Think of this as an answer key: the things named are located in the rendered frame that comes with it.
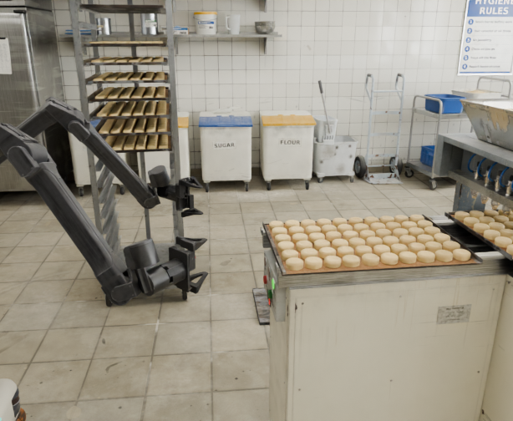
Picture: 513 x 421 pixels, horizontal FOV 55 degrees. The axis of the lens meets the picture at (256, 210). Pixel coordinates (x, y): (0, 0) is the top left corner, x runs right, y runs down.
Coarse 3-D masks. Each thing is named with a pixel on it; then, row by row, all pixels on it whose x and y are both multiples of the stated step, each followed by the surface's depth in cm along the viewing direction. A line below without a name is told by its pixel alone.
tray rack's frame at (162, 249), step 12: (132, 24) 298; (96, 36) 295; (132, 36) 300; (96, 48) 297; (132, 48) 302; (96, 72) 301; (144, 156) 325; (144, 168) 328; (144, 180) 331; (120, 252) 333; (168, 252) 333; (156, 264) 316; (168, 288) 291
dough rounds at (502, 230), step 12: (456, 216) 179; (468, 216) 178; (480, 216) 178; (492, 216) 179; (504, 216) 176; (480, 228) 166; (492, 228) 168; (504, 228) 167; (492, 240) 161; (504, 240) 156
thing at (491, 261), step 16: (480, 256) 149; (496, 256) 150; (352, 272) 145; (368, 272) 145; (384, 272) 146; (400, 272) 147; (416, 272) 148; (432, 272) 149; (448, 272) 149; (464, 272) 150; (480, 272) 151
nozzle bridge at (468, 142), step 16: (448, 144) 186; (464, 144) 172; (480, 144) 171; (448, 160) 189; (464, 160) 188; (480, 160) 177; (496, 160) 154; (512, 160) 147; (464, 176) 180; (480, 176) 177; (464, 192) 195; (480, 192) 169; (496, 192) 161; (464, 208) 198; (480, 208) 199; (512, 208) 153
